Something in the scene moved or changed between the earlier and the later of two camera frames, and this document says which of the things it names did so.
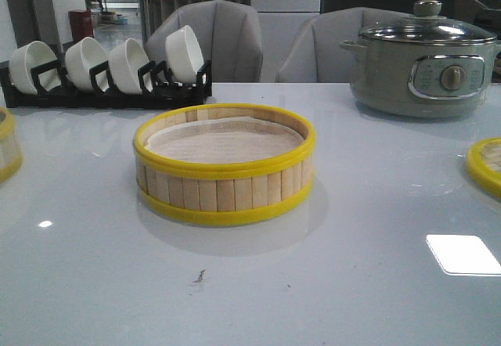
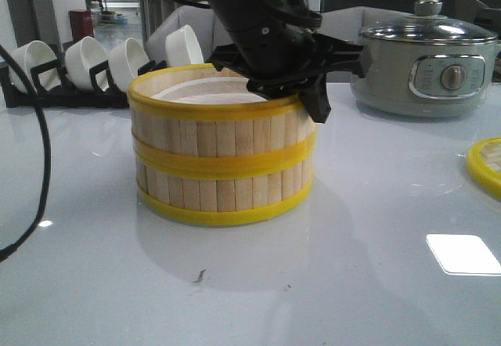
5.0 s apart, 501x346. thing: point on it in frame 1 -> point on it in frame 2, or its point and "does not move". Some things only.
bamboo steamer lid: (483, 166) does not move
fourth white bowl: (184, 55) does not move
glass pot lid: (427, 24) does not move
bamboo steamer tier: (11, 160) -> (199, 120)
